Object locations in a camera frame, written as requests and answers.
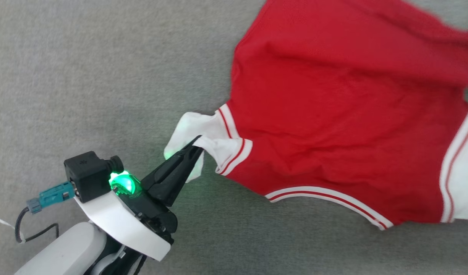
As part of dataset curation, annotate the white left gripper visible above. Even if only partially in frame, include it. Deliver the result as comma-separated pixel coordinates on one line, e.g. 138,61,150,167
73,135,205,262

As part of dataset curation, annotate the red and white garment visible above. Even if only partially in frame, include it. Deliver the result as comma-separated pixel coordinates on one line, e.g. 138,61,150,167
164,0,468,231

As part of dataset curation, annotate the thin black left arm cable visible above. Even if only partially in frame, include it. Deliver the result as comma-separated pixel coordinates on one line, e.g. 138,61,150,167
15,206,60,244

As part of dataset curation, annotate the grey fabric sofa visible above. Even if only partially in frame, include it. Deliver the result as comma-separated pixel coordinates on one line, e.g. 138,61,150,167
0,0,468,275

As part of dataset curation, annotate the teal cable connector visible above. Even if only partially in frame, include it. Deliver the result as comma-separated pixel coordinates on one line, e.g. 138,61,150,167
26,181,76,214

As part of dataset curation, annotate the white cable tie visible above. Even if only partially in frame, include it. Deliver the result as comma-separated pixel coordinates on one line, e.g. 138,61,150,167
0,216,26,245

